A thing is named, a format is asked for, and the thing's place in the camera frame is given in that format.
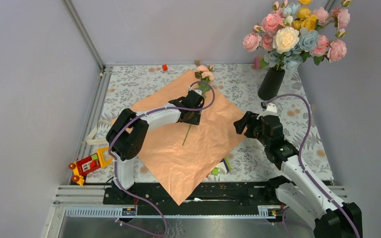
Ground cream white rose stem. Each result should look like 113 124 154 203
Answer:
272 15 300 71

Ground small green toy cube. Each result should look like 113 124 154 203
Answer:
211 168 219 176

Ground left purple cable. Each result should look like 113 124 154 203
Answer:
108 80 216 238

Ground red yellow toy truck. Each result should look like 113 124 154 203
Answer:
68 147 113 186

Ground floral patterned table mat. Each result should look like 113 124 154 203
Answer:
85 63 334 183

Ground pink yellow green toy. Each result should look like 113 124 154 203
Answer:
252 57 264 69

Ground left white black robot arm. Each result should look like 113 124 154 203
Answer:
106 89 204 204

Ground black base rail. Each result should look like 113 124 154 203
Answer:
103 176 288 216

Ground black vase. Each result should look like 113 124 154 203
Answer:
257 68 285 101

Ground small pink rose stem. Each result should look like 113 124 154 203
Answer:
182 65 216 147

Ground green long toy block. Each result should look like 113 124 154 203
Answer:
223 158 232 173

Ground blue flower stem bunch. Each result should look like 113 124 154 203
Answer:
258 0 319 72

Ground peach wrapping paper sheet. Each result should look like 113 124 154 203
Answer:
137 89 244 205

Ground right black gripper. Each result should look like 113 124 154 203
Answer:
233 111 270 147

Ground white purple toy block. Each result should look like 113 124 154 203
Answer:
216 160 227 174

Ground yellow rose stem bunch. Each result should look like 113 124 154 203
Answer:
291 0 318 31

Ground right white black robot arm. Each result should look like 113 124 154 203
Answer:
233 111 363 238

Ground pink rose stems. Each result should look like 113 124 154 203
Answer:
243 0 352 57

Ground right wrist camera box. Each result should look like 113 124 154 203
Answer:
256 103 277 119

